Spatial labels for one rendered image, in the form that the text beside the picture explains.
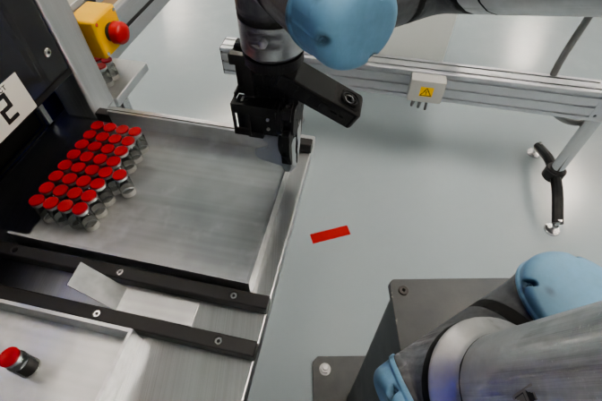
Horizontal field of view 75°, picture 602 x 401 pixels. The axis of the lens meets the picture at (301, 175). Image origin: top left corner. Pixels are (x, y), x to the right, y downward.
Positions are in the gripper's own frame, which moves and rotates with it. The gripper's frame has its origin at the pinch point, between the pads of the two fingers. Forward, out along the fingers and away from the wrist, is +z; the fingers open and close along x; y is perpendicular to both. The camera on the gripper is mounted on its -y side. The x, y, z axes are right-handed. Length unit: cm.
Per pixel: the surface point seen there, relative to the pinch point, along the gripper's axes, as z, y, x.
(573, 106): 43, -80, -84
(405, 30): 55, -22, -143
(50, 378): 3.4, 20.6, 34.2
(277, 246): 3.7, -0.3, 12.4
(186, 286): 1.6, 9.1, 21.4
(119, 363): 0.8, 12.5, 31.6
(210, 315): 3.7, 5.5, 23.6
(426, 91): 41, -30, -79
